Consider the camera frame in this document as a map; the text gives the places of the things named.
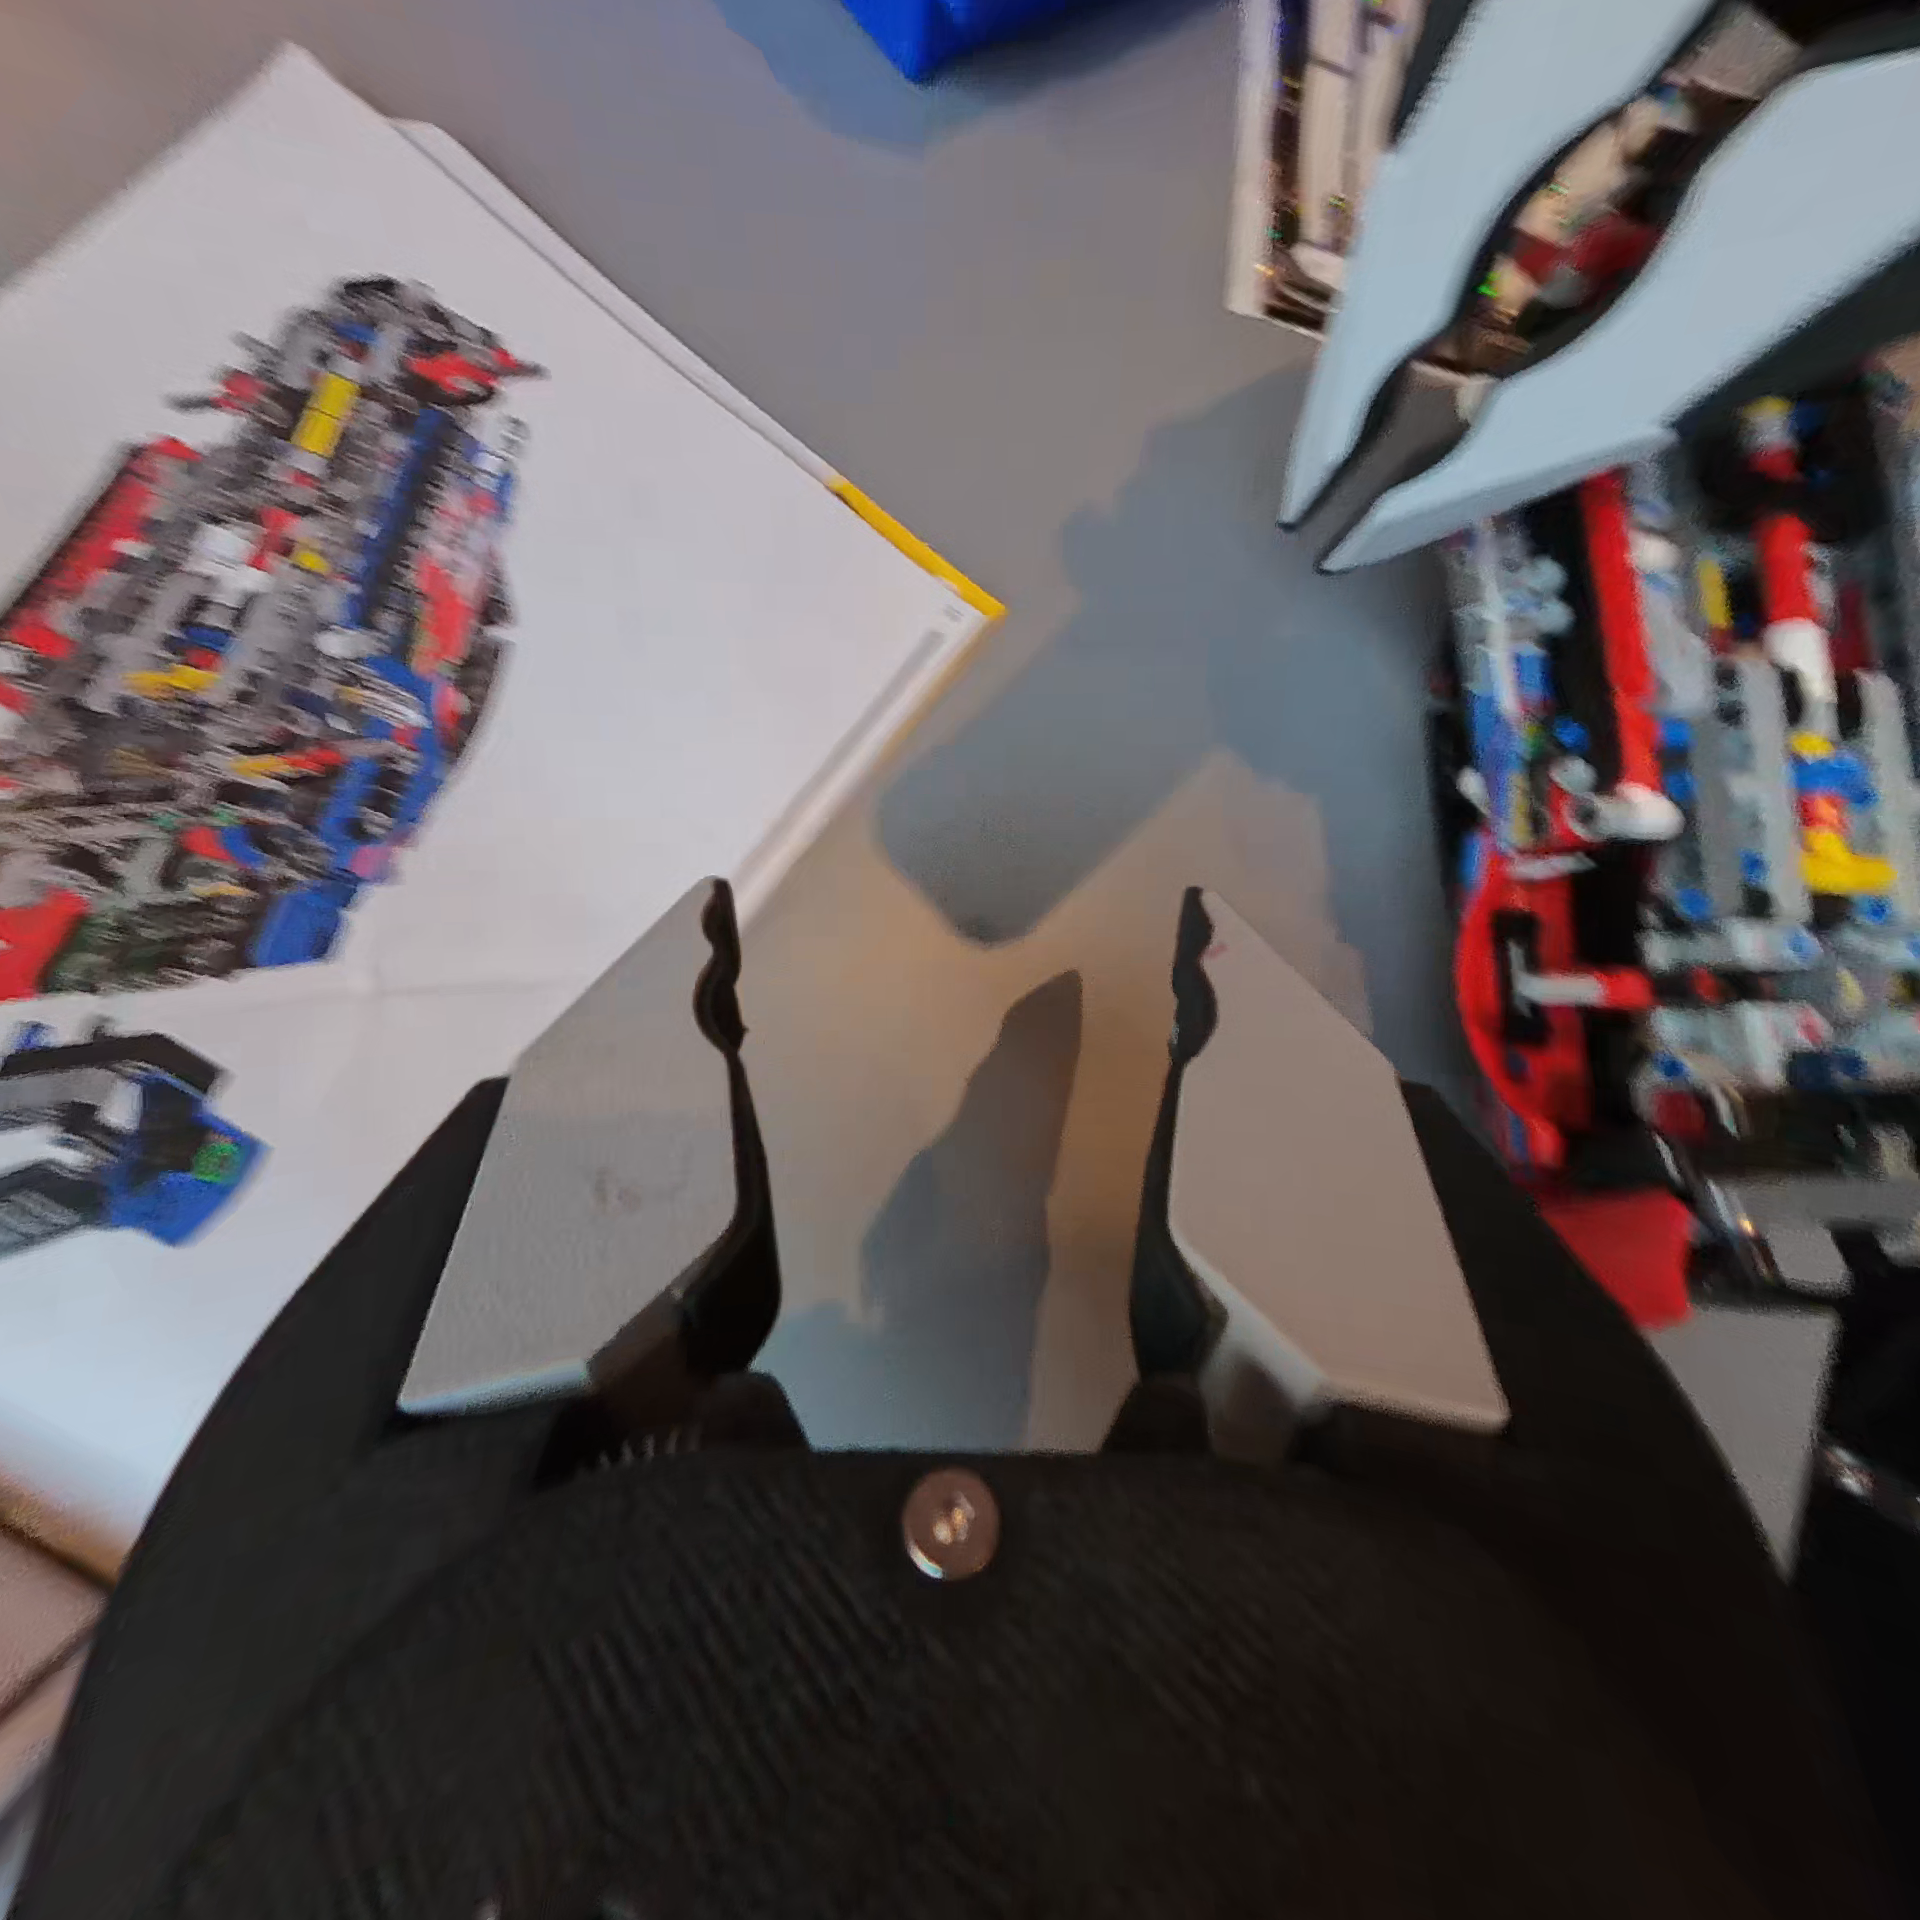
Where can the open instruction booklet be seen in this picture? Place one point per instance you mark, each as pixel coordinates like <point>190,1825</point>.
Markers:
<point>391,692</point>

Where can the red black toy race car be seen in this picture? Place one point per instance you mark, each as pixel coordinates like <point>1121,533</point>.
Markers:
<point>1710,811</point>

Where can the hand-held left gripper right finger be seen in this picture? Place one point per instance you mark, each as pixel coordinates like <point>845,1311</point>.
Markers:
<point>1320,1218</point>

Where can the grey desk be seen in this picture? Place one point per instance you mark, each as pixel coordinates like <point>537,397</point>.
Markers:
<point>1111,511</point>

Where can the person's black clothing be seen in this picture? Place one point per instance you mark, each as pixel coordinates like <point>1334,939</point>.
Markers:
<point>1862,1558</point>

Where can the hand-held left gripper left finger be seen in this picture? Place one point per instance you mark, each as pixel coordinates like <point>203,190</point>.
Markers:
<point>569,1202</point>

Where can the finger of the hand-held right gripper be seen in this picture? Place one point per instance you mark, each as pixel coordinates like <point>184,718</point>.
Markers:
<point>1470,213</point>
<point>1739,270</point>

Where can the blue storage bin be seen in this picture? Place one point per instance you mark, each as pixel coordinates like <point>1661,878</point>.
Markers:
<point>962,31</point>

